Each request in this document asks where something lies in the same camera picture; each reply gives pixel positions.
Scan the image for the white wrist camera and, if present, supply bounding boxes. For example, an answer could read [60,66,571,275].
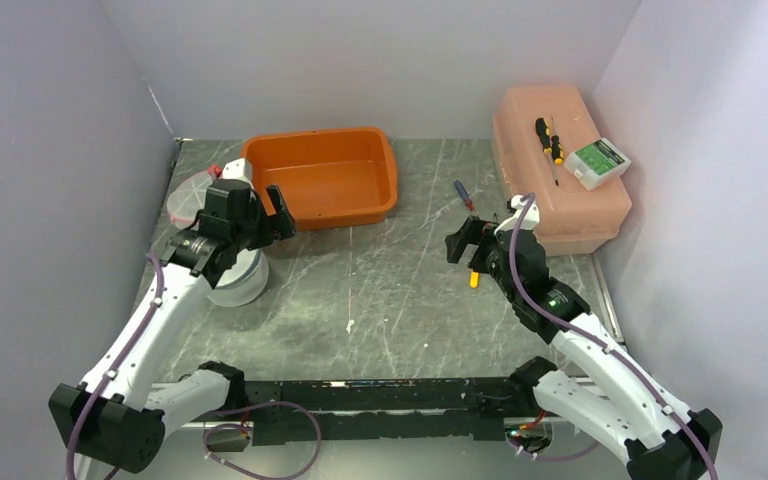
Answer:
[206,158,252,195]
[494,192,540,234]

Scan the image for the white mesh pink-zip laundry bag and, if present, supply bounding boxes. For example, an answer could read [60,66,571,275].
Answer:
[166,165,222,229]

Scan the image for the translucent pink storage box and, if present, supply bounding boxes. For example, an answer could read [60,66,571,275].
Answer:
[492,85,632,256]

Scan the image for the thin black yellow screwdriver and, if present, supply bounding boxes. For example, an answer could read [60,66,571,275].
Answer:
[550,117,564,167]

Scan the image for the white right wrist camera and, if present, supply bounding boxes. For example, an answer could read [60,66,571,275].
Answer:
[494,192,540,234]

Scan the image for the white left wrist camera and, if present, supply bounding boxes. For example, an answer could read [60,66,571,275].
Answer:
[206,158,252,195]

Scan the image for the white green small box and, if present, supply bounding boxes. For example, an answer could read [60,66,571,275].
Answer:
[563,137,631,191]

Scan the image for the white mesh blue-zip laundry bag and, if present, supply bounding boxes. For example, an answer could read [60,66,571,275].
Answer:
[208,250,269,308]

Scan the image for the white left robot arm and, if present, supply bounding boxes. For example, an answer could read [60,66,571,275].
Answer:
[48,178,296,479]

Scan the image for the small yellow black screwdriver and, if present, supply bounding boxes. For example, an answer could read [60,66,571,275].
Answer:
[469,271,480,289]

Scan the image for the orange plastic tub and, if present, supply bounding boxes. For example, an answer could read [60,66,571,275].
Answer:
[241,127,398,231]

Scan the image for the large black yellow screwdriver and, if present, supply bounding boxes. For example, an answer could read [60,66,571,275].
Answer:
[534,117,552,154]

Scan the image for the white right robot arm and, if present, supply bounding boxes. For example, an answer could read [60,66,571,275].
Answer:
[445,216,723,479]

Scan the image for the blue red screwdriver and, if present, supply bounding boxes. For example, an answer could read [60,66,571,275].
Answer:
[453,180,476,214]

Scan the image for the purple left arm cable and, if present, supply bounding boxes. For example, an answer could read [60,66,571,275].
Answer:
[64,253,165,480]

